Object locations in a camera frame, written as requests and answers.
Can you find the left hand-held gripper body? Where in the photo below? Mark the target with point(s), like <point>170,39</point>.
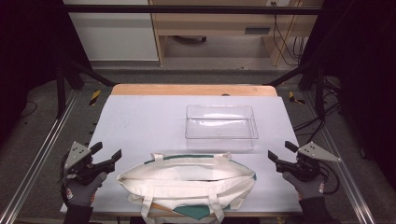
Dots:
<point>81,165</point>

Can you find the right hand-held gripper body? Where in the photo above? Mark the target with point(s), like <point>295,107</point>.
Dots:
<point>306,165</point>

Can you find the clear plastic box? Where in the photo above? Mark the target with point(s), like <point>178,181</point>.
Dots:
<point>221,124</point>

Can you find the cream canvas tote bag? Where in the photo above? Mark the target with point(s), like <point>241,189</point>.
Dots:
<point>186,189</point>

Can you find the person's right hand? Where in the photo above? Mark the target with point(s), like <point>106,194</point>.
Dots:
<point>306,188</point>

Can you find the person's left hand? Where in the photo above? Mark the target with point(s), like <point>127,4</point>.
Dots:
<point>82,193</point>

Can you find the white table mat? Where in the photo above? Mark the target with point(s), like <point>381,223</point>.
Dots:
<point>140,124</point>

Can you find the yellow black floor tape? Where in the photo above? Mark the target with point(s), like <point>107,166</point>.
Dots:
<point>294,98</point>
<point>95,97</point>

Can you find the black curtain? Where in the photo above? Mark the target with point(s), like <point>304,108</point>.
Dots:
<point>28,46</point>
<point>367,62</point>

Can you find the white cabinet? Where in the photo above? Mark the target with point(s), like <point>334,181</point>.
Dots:
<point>115,34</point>

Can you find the light wooden desk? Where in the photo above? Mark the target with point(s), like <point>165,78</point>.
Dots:
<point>214,21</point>

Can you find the aluminium floor rail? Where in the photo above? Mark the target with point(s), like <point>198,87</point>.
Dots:
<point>40,155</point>
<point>339,174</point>

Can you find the black frame strut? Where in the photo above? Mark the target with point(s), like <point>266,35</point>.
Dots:
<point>317,90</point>
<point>60,93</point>

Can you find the black horizontal frame bar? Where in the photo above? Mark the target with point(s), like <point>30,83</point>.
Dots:
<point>186,9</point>

